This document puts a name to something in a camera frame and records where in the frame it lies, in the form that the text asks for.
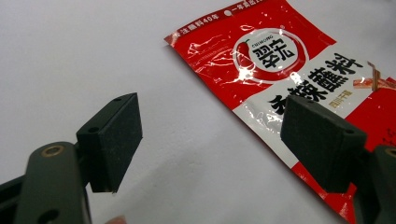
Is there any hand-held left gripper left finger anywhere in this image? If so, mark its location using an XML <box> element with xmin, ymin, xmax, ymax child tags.
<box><xmin>13</xmin><ymin>91</ymin><xmax>144</xmax><ymax>224</ymax></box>

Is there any red seasoning packet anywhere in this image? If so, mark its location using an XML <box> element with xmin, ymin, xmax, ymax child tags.
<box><xmin>163</xmin><ymin>0</ymin><xmax>396</xmax><ymax>224</ymax></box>

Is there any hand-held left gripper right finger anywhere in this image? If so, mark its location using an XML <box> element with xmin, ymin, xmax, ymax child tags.
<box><xmin>279</xmin><ymin>94</ymin><xmax>396</xmax><ymax>224</ymax></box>

